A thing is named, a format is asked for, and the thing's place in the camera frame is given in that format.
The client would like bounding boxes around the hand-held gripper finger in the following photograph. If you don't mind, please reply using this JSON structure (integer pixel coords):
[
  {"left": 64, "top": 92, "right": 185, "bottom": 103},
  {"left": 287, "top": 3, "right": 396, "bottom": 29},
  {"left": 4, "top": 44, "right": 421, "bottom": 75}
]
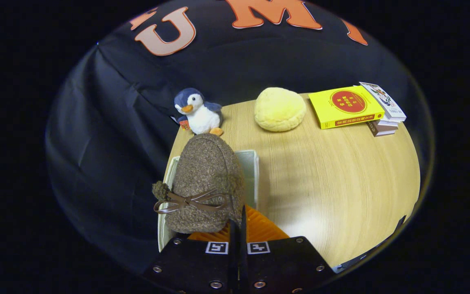
[
  {"left": 239, "top": 205, "right": 337, "bottom": 294},
  {"left": 142, "top": 220, "right": 239, "bottom": 294}
]

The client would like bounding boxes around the cream fabric storage box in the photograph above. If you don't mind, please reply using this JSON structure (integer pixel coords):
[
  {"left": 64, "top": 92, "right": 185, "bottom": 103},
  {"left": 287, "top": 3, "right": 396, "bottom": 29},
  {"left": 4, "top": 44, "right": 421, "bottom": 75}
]
[{"left": 157, "top": 149, "right": 260, "bottom": 252}]

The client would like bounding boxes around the brown fuzzy shoe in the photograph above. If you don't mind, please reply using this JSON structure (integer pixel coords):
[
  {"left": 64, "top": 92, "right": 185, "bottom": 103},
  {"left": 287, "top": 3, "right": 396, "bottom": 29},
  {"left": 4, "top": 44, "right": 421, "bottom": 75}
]
[{"left": 152, "top": 133, "right": 247, "bottom": 234}]

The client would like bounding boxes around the penguin plush toy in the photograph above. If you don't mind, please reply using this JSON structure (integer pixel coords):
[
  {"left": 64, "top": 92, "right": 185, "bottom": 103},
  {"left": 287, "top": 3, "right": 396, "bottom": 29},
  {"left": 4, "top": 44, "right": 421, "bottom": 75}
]
[{"left": 173, "top": 88, "right": 224, "bottom": 136}]

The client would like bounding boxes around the yellow round bread plush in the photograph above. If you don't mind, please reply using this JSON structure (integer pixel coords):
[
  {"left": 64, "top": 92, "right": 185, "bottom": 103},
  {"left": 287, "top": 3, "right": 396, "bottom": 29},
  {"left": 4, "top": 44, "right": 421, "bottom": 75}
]
[{"left": 254, "top": 87, "right": 307, "bottom": 132}]

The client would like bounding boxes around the yellow book with red circle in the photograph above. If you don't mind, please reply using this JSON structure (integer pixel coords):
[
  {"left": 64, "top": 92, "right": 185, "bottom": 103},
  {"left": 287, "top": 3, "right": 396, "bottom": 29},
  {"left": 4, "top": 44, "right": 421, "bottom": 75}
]
[{"left": 308, "top": 85, "right": 386, "bottom": 130}]

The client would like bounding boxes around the brown book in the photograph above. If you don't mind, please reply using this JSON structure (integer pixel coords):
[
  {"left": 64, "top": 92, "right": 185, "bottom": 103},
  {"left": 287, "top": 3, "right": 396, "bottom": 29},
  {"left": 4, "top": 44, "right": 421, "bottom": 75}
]
[{"left": 367, "top": 120, "right": 399, "bottom": 137}]

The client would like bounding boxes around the illustrated white book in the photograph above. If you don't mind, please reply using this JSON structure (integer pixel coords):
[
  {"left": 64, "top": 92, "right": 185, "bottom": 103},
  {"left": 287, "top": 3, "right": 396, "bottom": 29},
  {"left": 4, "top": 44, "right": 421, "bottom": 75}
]
[{"left": 359, "top": 82, "right": 407, "bottom": 123}]

